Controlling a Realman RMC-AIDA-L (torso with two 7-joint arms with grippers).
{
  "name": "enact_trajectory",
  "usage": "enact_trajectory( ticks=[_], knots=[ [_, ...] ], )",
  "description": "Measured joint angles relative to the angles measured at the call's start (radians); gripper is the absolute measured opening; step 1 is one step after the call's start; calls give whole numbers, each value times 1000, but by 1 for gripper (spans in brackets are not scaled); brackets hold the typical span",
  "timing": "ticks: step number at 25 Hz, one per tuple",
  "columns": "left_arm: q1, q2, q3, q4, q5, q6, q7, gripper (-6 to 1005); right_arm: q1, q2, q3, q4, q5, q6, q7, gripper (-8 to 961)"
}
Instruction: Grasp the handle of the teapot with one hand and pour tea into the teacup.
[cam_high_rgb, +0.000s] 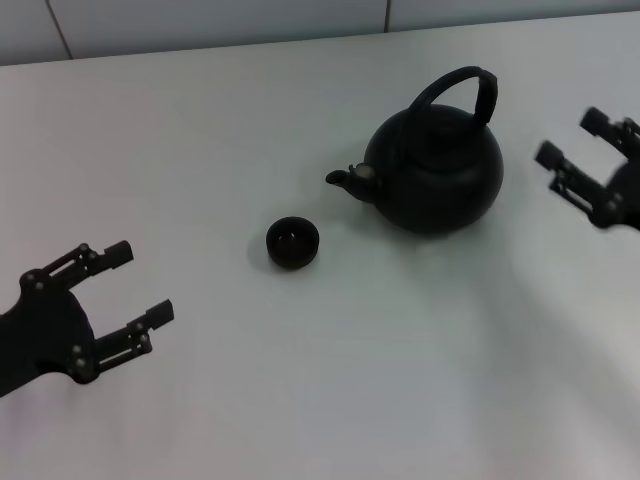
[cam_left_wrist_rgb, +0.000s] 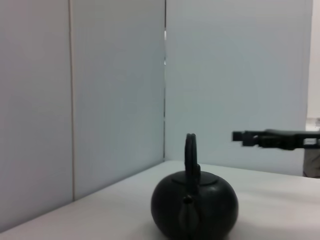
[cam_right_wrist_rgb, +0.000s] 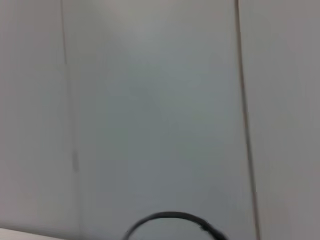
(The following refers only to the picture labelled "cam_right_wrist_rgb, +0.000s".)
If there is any black round teapot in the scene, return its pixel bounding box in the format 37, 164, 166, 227
121, 210, 231, 240

